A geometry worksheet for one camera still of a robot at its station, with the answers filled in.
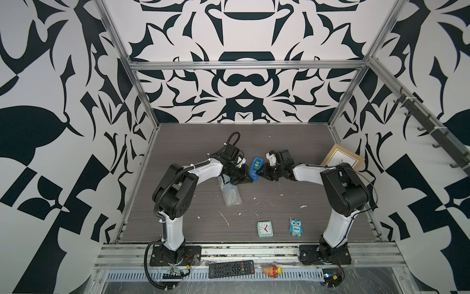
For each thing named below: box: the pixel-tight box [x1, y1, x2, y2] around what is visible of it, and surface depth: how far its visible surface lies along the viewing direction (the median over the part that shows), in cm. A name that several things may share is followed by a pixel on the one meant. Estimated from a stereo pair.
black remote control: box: [208, 259, 256, 279], surface depth 71 cm
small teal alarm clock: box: [257, 220, 274, 238], surface depth 81 cm
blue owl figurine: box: [289, 217, 304, 238], surface depth 82 cm
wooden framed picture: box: [320, 143, 366, 172], surface depth 91 cm
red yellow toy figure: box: [262, 264, 284, 279], surface depth 70 cm
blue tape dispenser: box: [249, 156, 264, 182], surface depth 98 cm
